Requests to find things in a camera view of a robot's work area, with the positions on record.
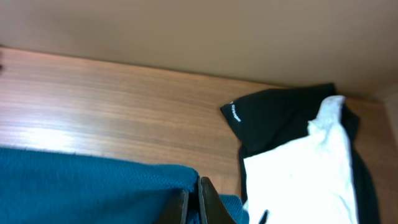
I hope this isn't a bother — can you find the white t-shirt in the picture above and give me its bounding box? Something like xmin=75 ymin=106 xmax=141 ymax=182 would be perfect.
xmin=244 ymin=95 xmax=359 ymax=224

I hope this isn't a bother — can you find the black t-shirt with logo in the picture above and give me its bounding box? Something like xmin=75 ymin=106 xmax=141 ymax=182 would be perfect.
xmin=220 ymin=82 xmax=382 ymax=224

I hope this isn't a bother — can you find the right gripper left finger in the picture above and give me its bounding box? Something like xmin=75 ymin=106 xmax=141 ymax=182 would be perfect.
xmin=157 ymin=190 xmax=189 ymax=224

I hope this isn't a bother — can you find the dark blue polo shirt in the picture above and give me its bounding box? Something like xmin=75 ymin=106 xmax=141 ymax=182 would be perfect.
xmin=1 ymin=148 xmax=249 ymax=223

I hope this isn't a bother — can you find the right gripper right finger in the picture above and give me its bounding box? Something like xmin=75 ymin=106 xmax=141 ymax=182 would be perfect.
xmin=198 ymin=177 xmax=236 ymax=224

